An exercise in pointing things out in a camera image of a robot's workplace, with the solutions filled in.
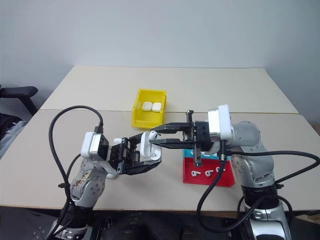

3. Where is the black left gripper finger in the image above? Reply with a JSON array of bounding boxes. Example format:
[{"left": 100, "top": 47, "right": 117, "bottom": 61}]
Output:
[
  {"left": 121, "top": 132, "right": 151, "bottom": 146},
  {"left": 124, "top": 159, "right": 162, "bottom": 176}
]

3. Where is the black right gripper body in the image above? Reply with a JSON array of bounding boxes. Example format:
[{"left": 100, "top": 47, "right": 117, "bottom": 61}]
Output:
[{"left": 182, "top": 109, "right": 214, "bottom": 167}]

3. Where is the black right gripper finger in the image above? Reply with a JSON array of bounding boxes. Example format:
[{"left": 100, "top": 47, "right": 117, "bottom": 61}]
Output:
[
  {"left": 149, "top": 138, "right": 195, "bottom": 151},
  {"left": 149, "top": 121, "right": 195, "bottom": 137}
]

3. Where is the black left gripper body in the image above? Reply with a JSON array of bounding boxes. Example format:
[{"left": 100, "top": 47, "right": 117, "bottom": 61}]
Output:
[{"left": 108, "top": 139, "right": 141, "bottom": 175}]

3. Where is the yellow plastic bin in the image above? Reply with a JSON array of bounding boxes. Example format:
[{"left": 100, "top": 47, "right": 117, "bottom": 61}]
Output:
[{"left": 130, "top": 88, "right": 168, "bottom": 130}]

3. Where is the teal earbud tray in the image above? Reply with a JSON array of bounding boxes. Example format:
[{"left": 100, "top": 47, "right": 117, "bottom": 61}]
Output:
[{"left": 182, "top": 148, "right": 219, "bottom": 159}]

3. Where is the red earbud tray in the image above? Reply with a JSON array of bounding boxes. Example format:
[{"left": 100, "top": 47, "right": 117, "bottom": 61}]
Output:
[{"left": 182, "top": 156, "right": 236, "bottom": 188}]

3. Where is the grey blue cloth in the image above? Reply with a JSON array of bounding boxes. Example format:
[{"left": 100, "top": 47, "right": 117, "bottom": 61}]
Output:
[{"left": 0, "top": 120, "right": 29, "bottom": 161}]

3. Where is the black office chair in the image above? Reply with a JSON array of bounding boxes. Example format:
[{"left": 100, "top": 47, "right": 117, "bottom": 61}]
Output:
[{"left": 0, "top": 84, "right": 39, "bottom": 116}]

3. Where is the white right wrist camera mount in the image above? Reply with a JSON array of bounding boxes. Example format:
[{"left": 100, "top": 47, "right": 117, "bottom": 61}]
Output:
[{"left": 207, "top": 104, "right": 232, "bottom": 141}]

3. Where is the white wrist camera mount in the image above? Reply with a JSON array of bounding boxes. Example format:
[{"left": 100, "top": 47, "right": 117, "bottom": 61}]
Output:
[
  {"left": 81, "top": 131, "right": 110, "bottom": 161},
  {"left": 207, "top": 104, "right": 232, "bottom": 141}
]

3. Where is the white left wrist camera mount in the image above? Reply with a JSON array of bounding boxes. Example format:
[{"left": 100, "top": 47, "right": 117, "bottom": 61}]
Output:
[{"left": 81, "top": 131, "right": 110, "bottom": 161}]

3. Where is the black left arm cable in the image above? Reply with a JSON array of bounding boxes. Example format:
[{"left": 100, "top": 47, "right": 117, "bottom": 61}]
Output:
[{"left": 44, "top": 105, "right": 105, "bottom": 240}]

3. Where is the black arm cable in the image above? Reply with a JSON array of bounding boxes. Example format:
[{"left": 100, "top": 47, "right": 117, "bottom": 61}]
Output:
[
  {"left": 196, "top": 139, "right": 320, "bottom": 232},
  {"left": 44, "top": 105, "right": 105, "bottom": 240}
]

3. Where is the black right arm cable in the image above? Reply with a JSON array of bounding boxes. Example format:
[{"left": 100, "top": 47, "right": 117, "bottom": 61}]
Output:
[{"left": 196, "top": 139, "right": 320, "bottom": 232}]

